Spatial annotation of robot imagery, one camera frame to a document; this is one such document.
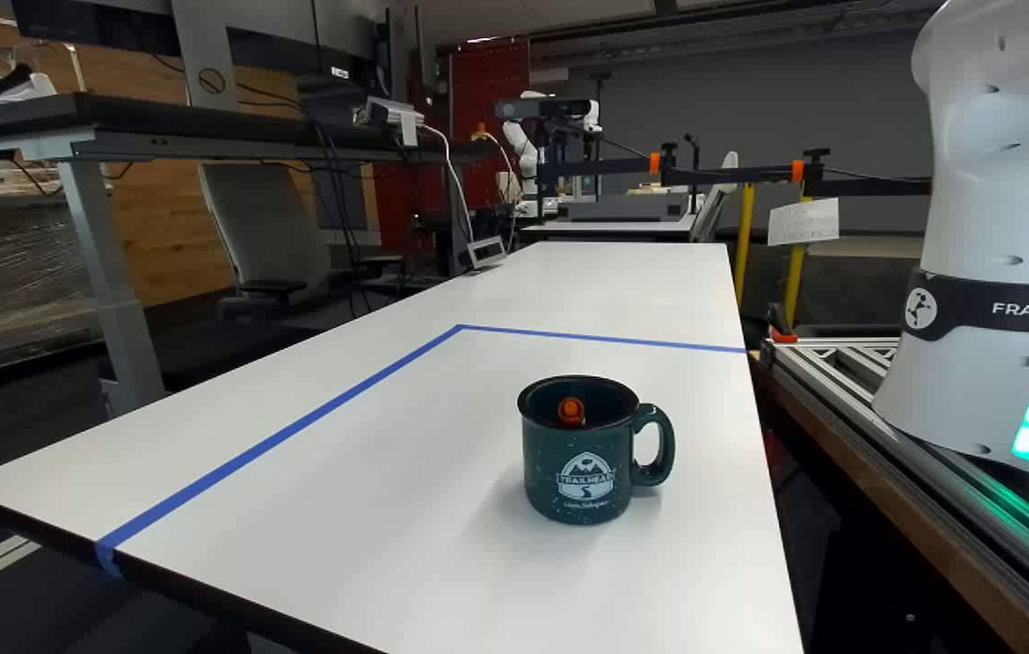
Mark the red Expo dry-erase marker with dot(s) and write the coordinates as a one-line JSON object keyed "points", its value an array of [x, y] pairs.
{"points": [[573, 413]]}

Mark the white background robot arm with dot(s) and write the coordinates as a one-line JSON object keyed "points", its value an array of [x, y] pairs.
{"points": [[534, 119]]}

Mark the white power adapter with cable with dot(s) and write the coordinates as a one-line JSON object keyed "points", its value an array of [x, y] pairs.
{"points": [[404, 119]]}

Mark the white paper sign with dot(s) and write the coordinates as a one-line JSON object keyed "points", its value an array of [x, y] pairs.
{"points": [[807, 224]]}

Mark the grey workbench with legs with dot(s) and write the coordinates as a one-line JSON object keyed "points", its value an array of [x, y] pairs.
{"points": [[242, 163]]}

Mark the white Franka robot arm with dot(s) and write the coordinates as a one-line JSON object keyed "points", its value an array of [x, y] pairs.
{"points": [[962, 363]]}

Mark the red cabinet in background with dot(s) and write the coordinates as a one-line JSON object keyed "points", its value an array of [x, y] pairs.
{"points": [[459, 94]]}

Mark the dark green ceramic mug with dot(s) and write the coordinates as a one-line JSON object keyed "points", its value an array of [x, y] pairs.
{"points": [[591, 472]]}

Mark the aluminium rail robot stand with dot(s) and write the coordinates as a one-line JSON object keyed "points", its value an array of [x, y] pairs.
{"points": [[962, 513]]}

